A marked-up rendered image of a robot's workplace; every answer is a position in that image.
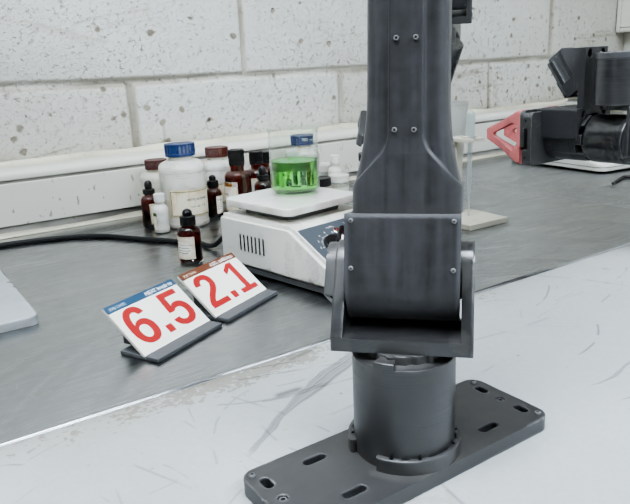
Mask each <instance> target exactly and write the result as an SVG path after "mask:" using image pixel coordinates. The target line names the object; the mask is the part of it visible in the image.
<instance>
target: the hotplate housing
mask: <svg viewBox="0 0 630 504"><path fill-rule="evenodd" d="M351 211H353V205H347V204H340V205H336V206H332V207H329V208H325V209H321V210H317V211H313V212H309V213H305V214H301V215H297V216H293V217H282V216H277V215H272V214H267V213H262V212H256V211H251V210H246V209H238V210H233V211H229V212H225V213H223V216H221V228H222V240H223V252H224V255H226V254H228V253H231V252H232V253H233V254H234V256H235V257H236V258H237V259H238V260H239V261H240V262H241V263H242V264H243V265H244V266H245V267H246V268H247V269H248V270H249V271H250V272H252V273H255V274H258V275H262V276H265V277H268V278H272V279H275V280H278V281H282V282H285V283H288V284H292V285H295V286H299V287H302V288H305V289H309V290H312V291H315V292H319V293H322V294H324V283H325V268H326V259H325V258H324V257H323V256H321V255H320V254H319V253H318V252H317V251H316V250H315V249H314V248H313V247H312V246H311V245H310V244H309V243H308V242H307V241H306V240H305V239H304V238H303V237H302V236H301V235H300V234H299V232H298V231H299V230H302V229H306V228H310V227H313V226H317V225H320V224H324V223H328V222H331V221H335V220H338V219H342V218H344V214H345V213H348V212H351Z"/></svg>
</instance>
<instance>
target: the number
mask: <svg viewBox="0 0 630 504"><path fill-rule="evenodd" d="M111 315H112V316H113V317H114V318H115V319H116V320H117V321H118V322H119V324H120V325H121V326H122V327H123V328H124V329H125V330H126V331H127V333H128V334H129V335H130V336H131V337H132V338H133V339H134V340H135V342H136V343H137V344H138V345H139V346H140V347H141V348H142V349H143V350H144V349H146V348H148V347H150V346H152V345H153V344H155V343H157V342H159V341H161V340H163V339H164V338H166V337H168V336H170V335H172V334H174V333H175V332H177V331H179V330H181V329H183V328H185V327H187V326H188V325H190V324H192V323H194V322H196V321H198V320H199V319H201V318H203V317H204V316H203V315H202V314H201V313H200V312H199V311H198V310H197V308H196V307H195V306H194V305H193V304H192V303H191V302H190V301H189V300H188V299H187V298H186V297H185V296H184V294H183V293H182V292H181V291H180V290H179V289H178V288H177V287H176V286H175V285H173V286H171V287H169V288H167V289H164V290H162V291H160V292H158V293H156V294H153V295H151V296H149V297H147V298H145V299H142V300H140V301H138V302H136V303H133V304H131V305H129V306H127V307H125V308H122V309H120V310H118V311H116V312H114V313H111Z"/></svg>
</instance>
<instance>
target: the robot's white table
mask: <svg viewBox="0 0 630 504"><path fill-rule="evenodd" d="M471 379H473V380H479V381H482V382H485V383H487V384H489V385H491V386H493V387H495V388H497V389H499V390H502V391H504V392H506V393H508V394H510V395H512V396H514V397H516V398H519V399H521V400H523V401H525V402H527V403H529V404H531V405H534V406H536V407H538V408H540V409H542V410H543V411H544V412H545V428H544V430H543V431H542V432H540V433H538V434H536V435H534V436H533V437H531V438H529V439H527V440H525V441H523V442H521V443H519V444H517V445H515V446H513V447H511V448H510V449H508V450H506V451H504V452H502V453H500V454H498V455H496V456H494V457H492V458H490V459H488V460H486V461H485V462H483V463H481V464H479V465H477V466H475V467H473V468H471V469H469V470H467V471H465V472H463V473H462V474H460V475H458V476H456V477H454V478H452V479H450V480H448V481H446V482H444V483H442V484H440V485H439V486H437V487H435V488H433V489H431V490H429V491H427V492H425V493H423V494H421V495H419V496H417V497H415V498H414V499H412V500H410V501H408V502H406V503H404V504H630V245H627V246H624V247H621V248H618V249H615V250H612V251H608V252H605V253H602V254H599V255H596V256H593V257H590V258H587V259H584V260H581V261H578V262H574V263H571V264H568V265H565V266H562V267H559V268H556V269H553V270H550V271H547V272H544V273H540V274H537V275H534V276H531V277H528V278H525V279H522V280H519V281H516V282H513V283H509V284H506V285H503V286H500V287H497V288H494V289H491V290H488V291H485V292H482V293H479V294H475V295H474V354H473V358H459V357H456V384H457V383H460V382H462V381H464V380H471ZM353 419H354V408H353V375H352V352H342V351H331V347H330V342H327V343H324V344H321V345H318V346H315V347H311V348H308V349H305V350H302V351H299V352H296V353H293V354H290V355H287V356H284V357H281V358H277V359H274V360H271V361H268V362H265V363H262V364H259V365H256V366H253V367H250V368H246V369H243V370H240V371H237V372H234V373H231V374H228V375H225V376H222V377H219V378H216V379H212V380H209V381H206V382H203V383H200V384H197V385H194V386H191V387H188V388H185V389H181V390H178V391H175V392H172V393H169V394H166V395H163V396H160V397H157V398H154V399H151V400H147V401H144V402H141V403H138V404H135V405H132V406H129V407H126V408H123V409H120V410H117V411H113V412H110V413H107V414H104V415H101V416H98V417H95V418H92V419H89V420H86V421H82V422H79V423H76V424H73V425H70V426H67V427H64V428H61V429H58V430H55V431H52V432H48V433H45V434H42V435H39V436H36V437H33V438H30V439H27V440H24V441H21V442H18V443H14V444H11V445H8V446H5V447H2V448H0V504H253V503H252V502H251V501H250V500H249V499H248V498H247V497H246V496H245V491H244V475H245V474H246V473H247V472H248V471H249V470H251V469H253V468H256V467H258V466H260V465H263V464H265V463H268V462H270V461H272V460H275V459H277V458H280V457H282V456H284V455H287V454H289V453H292V452H294V451H296V450H299V449H301V448H304V447H306V446H308V445H311V444H313V443H316V442H318V441H320V440H323V439H325V438H328V437H330V436H332V435H335V434H337V433H340V432H342V431H344V430H347V429H348V428H349V425H350V423H351V421H352V420H353Z"/></svg>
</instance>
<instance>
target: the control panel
mask: <svg viewBox="0 0 630 504"><path fill-rule="evenodd" d="M340 225H344V218H342V219H338V220H335V221H331V222H328V223H324V224H320V225H317V226H313V227H310V228H306V229H302V230H299V231H298V232H299V234H300V235H301V236H302V237H303V238H304V239H305V240H306V241H307V242H308V243H309V244H310V245H311V246H312V247H313V248H314V249H315V250H316V251H317V252H318V253H319V254H320V255H321V256H323V257H324V258H325V259H326V256H327V248H326V246H325V245H324V239H325V237H326V236H327V235H330V234H336V233H337V232H336V231H335V230H334V228H336V227H337V228H339V227H340Z"/></svg>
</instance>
